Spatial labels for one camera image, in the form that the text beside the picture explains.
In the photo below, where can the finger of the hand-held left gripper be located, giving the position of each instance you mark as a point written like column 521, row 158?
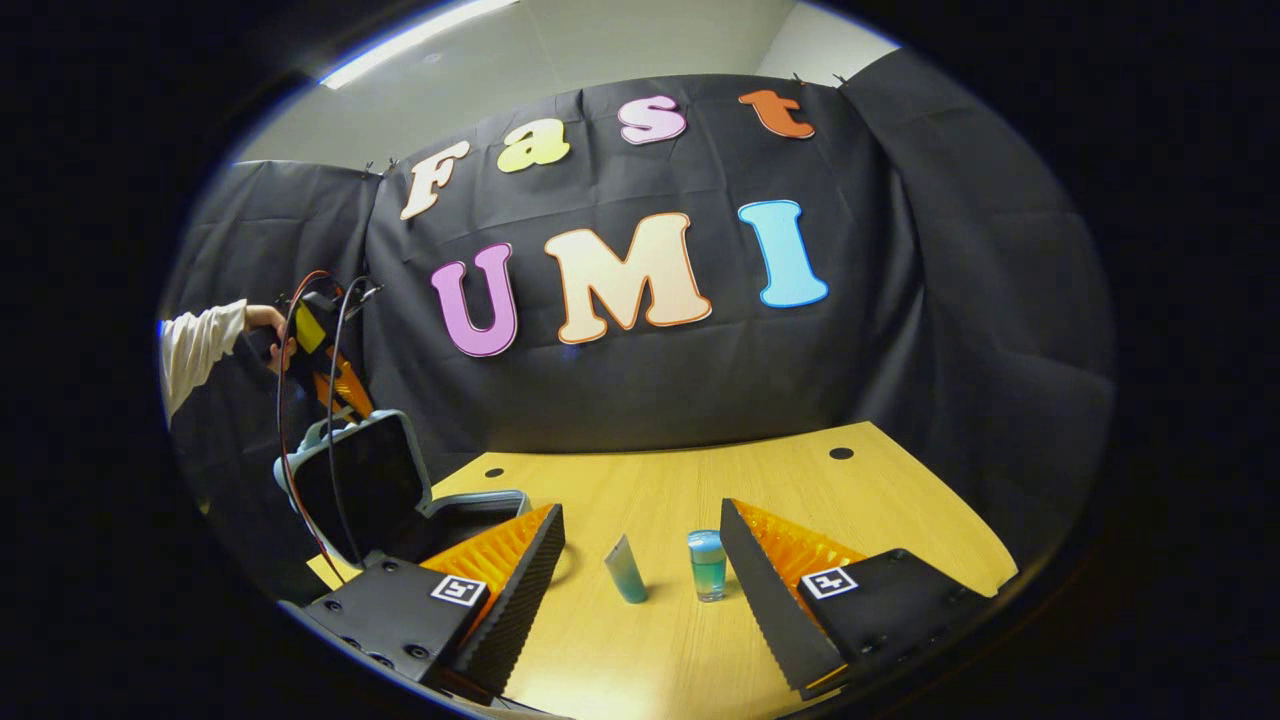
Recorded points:
column 350, row 390

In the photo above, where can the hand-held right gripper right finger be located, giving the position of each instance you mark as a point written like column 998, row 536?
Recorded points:
column 770, row 610

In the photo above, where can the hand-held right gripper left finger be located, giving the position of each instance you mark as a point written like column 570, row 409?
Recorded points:
column 520, row 600

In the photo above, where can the blue capped skin care bottle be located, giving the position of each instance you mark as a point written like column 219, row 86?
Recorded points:
column 707, row 575

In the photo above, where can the light blue suitcase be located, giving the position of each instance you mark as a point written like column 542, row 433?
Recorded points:
column 360, row 480

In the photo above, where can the blue white skin care tube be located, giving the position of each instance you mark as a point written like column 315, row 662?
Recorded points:
column 627, row 575

